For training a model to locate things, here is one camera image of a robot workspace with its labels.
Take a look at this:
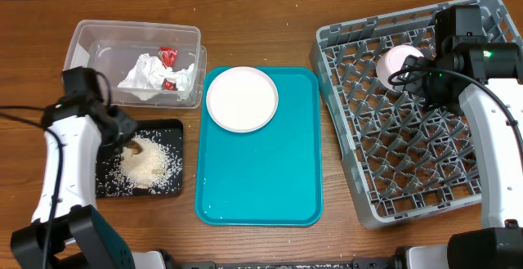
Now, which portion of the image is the brown food scrap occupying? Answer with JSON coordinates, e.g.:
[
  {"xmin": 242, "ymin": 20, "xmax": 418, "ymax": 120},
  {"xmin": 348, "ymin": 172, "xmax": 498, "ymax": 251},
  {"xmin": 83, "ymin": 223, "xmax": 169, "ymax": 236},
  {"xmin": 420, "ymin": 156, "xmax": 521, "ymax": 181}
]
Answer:
[{"xmin": 123, "ymin": 140, "xmax": 143, "ymax": 155}]

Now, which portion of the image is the white napkin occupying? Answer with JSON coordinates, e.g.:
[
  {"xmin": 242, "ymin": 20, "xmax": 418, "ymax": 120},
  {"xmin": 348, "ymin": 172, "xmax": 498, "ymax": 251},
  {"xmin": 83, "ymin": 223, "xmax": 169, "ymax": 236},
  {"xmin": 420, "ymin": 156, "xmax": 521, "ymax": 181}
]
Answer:
[
  {"xmin": 162, "ymin": 63, "xmax": 195, "ymax": 99},
  {"xmin": 118, "ymin": 53, "xmax": 172, "ymax": 91}
]

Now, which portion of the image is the pink bowl with rice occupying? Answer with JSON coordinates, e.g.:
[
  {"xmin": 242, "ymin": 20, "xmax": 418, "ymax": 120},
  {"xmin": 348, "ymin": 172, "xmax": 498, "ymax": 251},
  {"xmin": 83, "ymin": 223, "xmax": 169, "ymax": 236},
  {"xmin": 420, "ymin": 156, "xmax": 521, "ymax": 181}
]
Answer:
[{"xmin": 376, "ymin": 45, "xmax": 423, "ymax": 90}]

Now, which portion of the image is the pink round plate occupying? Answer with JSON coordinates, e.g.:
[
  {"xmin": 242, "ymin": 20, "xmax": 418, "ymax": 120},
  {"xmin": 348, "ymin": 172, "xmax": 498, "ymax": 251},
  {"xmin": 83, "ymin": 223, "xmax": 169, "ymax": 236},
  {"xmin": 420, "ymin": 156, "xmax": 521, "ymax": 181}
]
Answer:
[{"xmin": 206, "ymin": 66, "xmax": 279, "ymax": 133}]

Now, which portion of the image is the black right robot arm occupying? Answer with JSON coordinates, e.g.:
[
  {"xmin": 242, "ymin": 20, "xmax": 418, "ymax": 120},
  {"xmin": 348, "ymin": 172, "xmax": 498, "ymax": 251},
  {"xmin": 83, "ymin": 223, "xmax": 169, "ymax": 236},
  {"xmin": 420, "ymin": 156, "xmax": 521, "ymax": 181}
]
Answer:
[{"xmin": 388, "ymin": 43, "xmax": 522, "ymax": 268}]

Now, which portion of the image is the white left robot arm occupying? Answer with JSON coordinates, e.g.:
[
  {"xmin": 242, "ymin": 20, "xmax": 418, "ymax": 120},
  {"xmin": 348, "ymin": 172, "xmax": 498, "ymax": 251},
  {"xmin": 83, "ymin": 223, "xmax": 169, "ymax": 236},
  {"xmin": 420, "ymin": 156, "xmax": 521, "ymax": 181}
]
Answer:
[{"xmin": 11, "ymin": 96, "xmax": 173, "ymax": 268}]

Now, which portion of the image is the grey dishwasher rack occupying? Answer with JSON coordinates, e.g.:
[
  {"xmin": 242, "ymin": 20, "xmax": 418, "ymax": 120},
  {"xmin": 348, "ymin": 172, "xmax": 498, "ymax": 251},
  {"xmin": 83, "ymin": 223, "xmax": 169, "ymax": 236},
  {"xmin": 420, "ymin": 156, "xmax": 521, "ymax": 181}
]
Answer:
[{"xmin": 309, "ymin": 0, "xmax": 523, "ymax": 231}]

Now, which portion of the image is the black tray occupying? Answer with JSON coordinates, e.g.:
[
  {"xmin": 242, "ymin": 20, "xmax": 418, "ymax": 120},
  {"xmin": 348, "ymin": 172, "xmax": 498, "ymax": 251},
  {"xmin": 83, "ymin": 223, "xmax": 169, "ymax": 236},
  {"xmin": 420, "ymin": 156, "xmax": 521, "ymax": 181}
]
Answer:
[{"xmin": 94, "ymin": 118, "xmax": 185, "ymax": 199}]

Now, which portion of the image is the pile of white rice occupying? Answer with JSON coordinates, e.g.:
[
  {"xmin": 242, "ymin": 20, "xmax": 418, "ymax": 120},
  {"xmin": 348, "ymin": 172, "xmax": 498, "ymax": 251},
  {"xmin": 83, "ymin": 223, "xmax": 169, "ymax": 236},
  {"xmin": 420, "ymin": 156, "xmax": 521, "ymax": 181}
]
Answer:
[{"xmin": 96, "ymin": 128, "xmax": 184, "ymax": 198}]

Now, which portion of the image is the clear plastic bin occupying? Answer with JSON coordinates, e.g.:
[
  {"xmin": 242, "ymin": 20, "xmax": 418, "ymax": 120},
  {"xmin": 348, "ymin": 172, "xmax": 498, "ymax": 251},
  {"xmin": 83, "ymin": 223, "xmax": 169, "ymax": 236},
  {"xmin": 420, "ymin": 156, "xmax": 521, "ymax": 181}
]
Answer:
[{"xmin": 64, "ymin": 20, "xmax": 207, "ymax": 109}]

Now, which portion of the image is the red snack wrapper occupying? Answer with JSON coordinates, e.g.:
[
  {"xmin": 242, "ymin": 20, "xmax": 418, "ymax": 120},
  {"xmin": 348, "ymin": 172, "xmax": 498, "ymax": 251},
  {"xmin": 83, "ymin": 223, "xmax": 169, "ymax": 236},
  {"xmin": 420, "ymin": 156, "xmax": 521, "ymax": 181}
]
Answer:
[{"xmin": 159, "ymin": 47, "xmax": 178, "ymax": 91}]

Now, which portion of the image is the teal plastic tray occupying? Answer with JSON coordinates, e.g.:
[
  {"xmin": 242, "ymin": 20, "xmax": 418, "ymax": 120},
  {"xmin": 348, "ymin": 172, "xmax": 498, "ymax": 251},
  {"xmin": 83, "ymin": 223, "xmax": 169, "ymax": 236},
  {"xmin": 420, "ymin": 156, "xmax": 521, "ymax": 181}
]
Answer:
[{"xmin": 194, "ymin": 67, "xmax": 324, "ymax": 226}]

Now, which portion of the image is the black table edge rail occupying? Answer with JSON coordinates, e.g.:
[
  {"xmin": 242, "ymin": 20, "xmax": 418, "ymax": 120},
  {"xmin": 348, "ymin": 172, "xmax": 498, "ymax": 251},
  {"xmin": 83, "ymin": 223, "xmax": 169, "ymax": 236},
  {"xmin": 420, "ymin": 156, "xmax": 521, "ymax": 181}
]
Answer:
[{"xmin": 163, "ymin": 244, "xmax": 450, "ymax": 269}]

